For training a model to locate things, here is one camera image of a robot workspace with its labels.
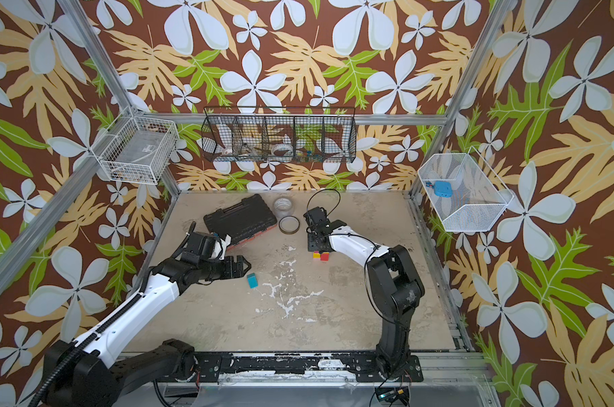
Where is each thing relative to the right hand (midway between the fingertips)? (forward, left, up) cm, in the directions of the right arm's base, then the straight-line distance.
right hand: (317, 242), depth 95 cm
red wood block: (-4, -3, -5) cm, 7 cm away
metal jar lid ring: (+13, +12, -6) cm, 18 cm away
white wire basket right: (+1, -50, +23) cm, 55 cm away
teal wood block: (-12, +25, -7) cm, 28 cm away
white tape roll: (+31, +13, +20) cm, 39 cm away
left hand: (-13, +26, +7) cm, 30 cm away
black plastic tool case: (+13, +31, -3) cm, 34 cm away
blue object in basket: (+9, -43, +19) cm, 48 cm away
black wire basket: (+34, +16, +25) cm, 45 cm away
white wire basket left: (+20, +62, +28) cm, 72 cm away
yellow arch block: (-4, 0, -4) cm, 5 cm away
